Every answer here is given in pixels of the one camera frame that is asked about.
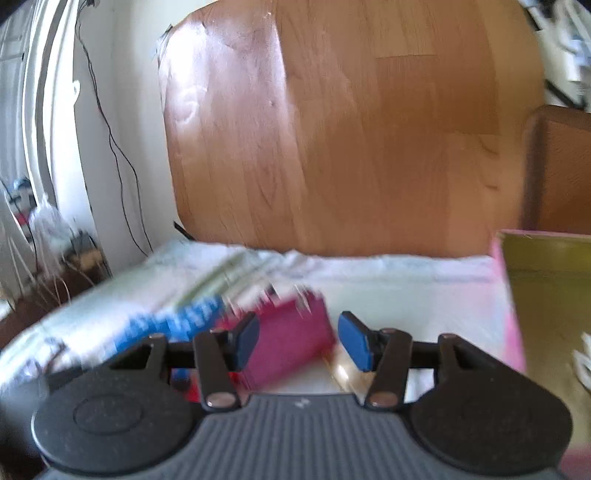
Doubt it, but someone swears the wooden headboard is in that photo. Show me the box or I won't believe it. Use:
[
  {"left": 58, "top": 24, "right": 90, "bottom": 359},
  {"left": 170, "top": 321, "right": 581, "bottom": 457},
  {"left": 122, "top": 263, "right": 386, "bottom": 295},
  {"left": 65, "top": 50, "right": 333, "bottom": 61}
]
[{"left": 158, "top": 0, "right": 546, "bottom": 258}]

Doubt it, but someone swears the white door frame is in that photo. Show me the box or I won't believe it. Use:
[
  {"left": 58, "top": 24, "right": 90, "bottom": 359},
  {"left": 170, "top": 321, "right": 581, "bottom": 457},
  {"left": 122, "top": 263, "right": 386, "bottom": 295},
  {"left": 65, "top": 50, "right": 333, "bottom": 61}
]
[{"left": 21, "top": 0, "right": 100, "bottom": 259}]

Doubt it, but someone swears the black wall cable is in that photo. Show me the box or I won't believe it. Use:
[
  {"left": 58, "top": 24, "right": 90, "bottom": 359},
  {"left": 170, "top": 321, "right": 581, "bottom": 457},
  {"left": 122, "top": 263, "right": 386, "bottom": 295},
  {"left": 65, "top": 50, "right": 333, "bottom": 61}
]
[{"left": 74, "top": 0, "right": 155, "bottom": 256}]

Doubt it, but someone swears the white clutter on nightstand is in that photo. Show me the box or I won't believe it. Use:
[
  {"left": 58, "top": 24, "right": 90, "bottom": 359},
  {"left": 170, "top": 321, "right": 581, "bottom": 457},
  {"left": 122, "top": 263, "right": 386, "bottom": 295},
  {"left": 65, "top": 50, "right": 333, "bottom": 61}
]
[{"left": 519, "top": 0, "right": 591, "bottom": 109}]

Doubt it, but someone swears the floor clutter pile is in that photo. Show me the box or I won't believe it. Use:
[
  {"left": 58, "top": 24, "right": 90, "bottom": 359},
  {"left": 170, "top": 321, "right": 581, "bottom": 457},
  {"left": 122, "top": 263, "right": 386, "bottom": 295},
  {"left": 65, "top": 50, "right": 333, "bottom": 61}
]
[{"left": 0, "top": 178, "right": 112, "bottom": 305}]

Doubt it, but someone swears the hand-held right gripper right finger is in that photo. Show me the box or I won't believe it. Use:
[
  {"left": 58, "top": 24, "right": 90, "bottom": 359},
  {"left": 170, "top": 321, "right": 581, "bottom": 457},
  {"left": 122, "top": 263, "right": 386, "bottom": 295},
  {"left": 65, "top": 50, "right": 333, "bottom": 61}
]
[{"left": 338, "top": 311, "right": 498, "bottom": 411}]

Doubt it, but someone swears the pastel checked bedsheet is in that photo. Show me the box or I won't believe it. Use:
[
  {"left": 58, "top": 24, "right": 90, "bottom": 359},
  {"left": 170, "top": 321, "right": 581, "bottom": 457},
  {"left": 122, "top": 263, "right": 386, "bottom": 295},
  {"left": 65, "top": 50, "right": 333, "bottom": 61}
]
[{"left": 0, "top": 239, "right": 513, "bottom": 416}]

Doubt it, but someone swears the wooden nightstand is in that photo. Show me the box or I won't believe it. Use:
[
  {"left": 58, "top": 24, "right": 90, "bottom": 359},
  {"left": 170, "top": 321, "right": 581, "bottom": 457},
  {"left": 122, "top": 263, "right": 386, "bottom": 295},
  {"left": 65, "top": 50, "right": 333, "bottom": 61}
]
[{"left": 521, "top": 105, "right": 591, "bottom": 235}]

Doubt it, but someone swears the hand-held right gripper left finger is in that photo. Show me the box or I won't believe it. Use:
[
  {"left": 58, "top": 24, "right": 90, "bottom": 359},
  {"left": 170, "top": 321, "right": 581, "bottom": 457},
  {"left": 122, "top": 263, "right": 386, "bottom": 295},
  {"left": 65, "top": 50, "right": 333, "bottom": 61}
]
[{"left": 108, "top": 312, "right": 260, "bottom": 411}]

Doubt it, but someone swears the magenta box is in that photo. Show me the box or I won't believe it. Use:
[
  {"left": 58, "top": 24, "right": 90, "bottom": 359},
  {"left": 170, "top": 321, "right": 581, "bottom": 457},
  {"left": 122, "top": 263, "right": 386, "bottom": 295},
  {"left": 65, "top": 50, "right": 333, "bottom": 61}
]
[{"left": 248, "top": 288, "right": 336, "bottom": 389}]

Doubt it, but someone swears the blue and white packet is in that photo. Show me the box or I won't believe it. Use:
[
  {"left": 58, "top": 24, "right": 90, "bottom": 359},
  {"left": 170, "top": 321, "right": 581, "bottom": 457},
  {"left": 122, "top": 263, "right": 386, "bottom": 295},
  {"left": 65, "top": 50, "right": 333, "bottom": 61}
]
[{"left": 108, "top": 294, "right": 228, "bottom": 354}]

